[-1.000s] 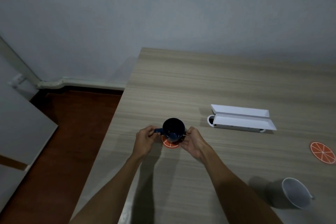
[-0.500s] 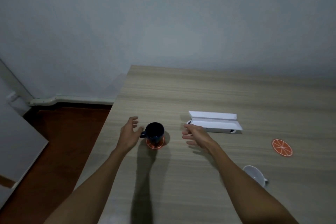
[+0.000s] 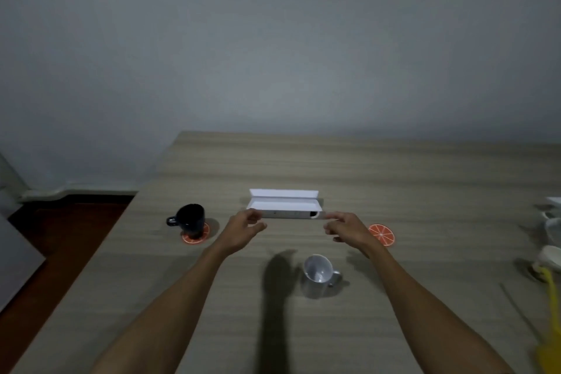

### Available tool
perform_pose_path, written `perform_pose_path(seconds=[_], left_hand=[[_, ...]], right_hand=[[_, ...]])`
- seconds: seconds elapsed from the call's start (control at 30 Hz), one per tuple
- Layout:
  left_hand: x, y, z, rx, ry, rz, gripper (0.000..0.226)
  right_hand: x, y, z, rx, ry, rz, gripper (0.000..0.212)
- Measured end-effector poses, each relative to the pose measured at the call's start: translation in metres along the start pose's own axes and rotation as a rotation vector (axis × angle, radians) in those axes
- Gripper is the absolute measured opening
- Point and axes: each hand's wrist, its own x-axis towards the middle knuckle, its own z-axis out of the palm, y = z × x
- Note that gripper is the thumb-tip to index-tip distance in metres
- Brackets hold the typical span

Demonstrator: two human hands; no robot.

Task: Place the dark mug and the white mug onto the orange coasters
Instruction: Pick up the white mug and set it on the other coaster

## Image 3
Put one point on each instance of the person's left hand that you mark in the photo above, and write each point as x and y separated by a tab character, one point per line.
240	232

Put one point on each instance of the person's left forearm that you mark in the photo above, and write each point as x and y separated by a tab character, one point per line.
168	308

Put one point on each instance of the white dish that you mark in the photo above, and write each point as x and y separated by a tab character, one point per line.
554	222

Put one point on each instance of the orange slice coaster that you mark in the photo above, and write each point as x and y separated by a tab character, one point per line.
198	238
382	234

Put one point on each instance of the person's right hand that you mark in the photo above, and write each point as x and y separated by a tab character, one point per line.
356	232

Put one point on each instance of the grey furniture panel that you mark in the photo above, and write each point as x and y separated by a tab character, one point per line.
17	262

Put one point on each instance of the black mug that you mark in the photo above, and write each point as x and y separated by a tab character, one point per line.
191	217

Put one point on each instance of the person's left thumb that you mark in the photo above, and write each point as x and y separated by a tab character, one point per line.
257	228

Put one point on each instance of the person's right thumb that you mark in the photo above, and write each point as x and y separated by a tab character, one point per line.
340	238

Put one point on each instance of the person's right forearm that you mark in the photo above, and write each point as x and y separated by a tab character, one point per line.
423	312

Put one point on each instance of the white mug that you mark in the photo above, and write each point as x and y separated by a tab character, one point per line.
319	270

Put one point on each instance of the yellow tool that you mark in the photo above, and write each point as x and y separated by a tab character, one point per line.
551	325

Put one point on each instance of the open white cardboard box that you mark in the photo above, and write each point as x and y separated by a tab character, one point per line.
285	204

